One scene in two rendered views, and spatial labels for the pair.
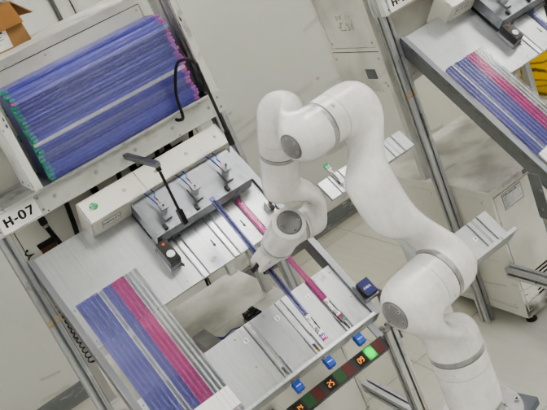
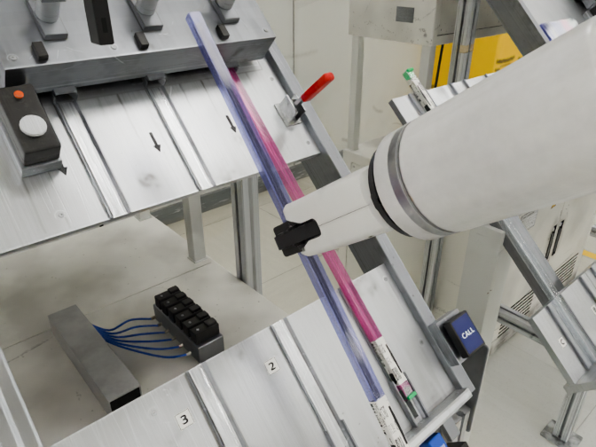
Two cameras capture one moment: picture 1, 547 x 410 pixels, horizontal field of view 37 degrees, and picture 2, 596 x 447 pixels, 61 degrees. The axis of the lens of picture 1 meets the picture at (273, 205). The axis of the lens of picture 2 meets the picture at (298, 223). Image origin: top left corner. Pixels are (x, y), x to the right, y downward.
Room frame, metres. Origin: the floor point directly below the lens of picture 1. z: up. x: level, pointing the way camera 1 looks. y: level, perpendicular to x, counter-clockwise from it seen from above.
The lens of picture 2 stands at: (1.57, 0.22, 1.23)
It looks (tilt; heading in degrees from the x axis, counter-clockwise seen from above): 28 degrees down; 342
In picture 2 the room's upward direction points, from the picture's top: straight up
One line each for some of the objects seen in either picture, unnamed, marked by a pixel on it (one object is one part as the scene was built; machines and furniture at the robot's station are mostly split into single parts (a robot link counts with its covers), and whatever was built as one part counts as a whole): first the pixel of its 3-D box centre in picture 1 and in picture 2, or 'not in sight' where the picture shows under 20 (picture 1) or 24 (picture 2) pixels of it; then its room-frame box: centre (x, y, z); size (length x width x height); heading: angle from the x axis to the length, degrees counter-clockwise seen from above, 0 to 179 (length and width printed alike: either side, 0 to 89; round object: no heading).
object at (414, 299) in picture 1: (430, 314); not in sight; (1.41, -0.20, 1.00); 0.19 x 0.12 x 0.24; 122
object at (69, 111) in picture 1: (101, 94); not in sight; (2.32, 0.32, 1.52); 0.51 x 0.13 x 0.27; 114
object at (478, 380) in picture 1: (469, 384); not in sight; (1.43, -0.23, 0.79); 0.19 x 0.19 x 0.18
